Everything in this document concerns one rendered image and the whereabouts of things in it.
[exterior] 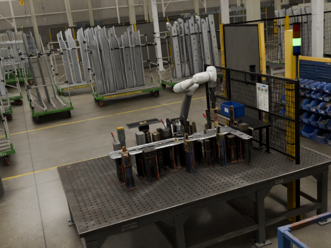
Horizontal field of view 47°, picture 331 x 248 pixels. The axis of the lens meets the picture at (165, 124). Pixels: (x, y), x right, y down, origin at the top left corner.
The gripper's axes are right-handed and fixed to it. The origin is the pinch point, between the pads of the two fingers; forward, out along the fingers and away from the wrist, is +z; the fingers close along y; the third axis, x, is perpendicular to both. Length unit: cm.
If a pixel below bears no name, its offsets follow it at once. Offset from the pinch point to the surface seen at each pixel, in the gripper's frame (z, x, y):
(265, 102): 4, 54, 16
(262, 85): -13, 54, 10
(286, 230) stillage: 33, -53, 184
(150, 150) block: 26, -82, 20
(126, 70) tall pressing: 51, 103, -708
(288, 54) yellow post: -49, 58, 50
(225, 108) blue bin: 17, 36, -38
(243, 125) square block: 23.6, 24.8, 17.1
